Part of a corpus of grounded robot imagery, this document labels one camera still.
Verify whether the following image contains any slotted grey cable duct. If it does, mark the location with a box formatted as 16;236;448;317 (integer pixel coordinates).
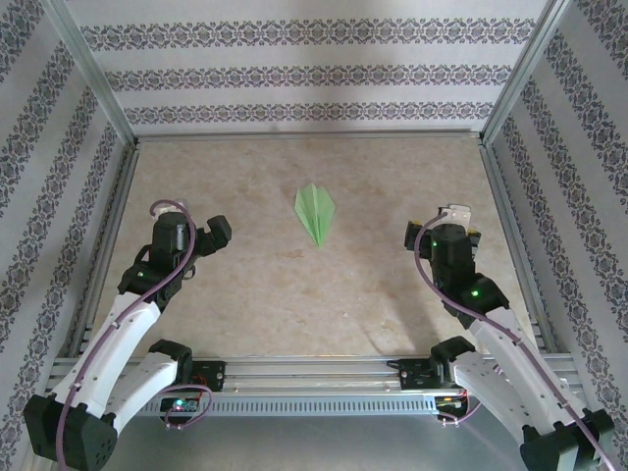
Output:
139;394;438;418

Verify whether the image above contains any grey sheet metal panel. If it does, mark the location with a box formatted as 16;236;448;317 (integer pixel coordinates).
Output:
112;414;529;471

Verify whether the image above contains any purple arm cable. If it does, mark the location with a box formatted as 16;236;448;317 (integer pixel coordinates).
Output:
414;210;617;471
56;198;213;471

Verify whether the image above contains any aluminium frame side rail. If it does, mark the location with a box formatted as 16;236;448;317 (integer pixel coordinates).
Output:
478;139;563;357
66;139;143;359

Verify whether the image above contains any aluminium frame cross rail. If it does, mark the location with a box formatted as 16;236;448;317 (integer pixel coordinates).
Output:
134;130;487;146

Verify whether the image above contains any light green paper sheet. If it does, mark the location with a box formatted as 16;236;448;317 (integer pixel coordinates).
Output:
293;182;338;250

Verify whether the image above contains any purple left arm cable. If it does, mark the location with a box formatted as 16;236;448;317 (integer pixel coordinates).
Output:
56;198;213;471

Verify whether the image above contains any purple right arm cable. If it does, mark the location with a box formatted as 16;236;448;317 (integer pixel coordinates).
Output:
414;210;617;471

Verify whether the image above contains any circuit board with green light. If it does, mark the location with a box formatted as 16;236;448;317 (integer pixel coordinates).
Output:
161;396;200;414

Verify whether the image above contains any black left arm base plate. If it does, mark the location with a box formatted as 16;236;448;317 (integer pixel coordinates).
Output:
188;360;228;393

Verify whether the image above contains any aluminium frame post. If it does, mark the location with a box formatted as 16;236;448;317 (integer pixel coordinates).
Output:
48;0;141;148
478;0;578;148

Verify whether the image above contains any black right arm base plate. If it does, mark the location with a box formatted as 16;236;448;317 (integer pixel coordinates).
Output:
387;359;443;393

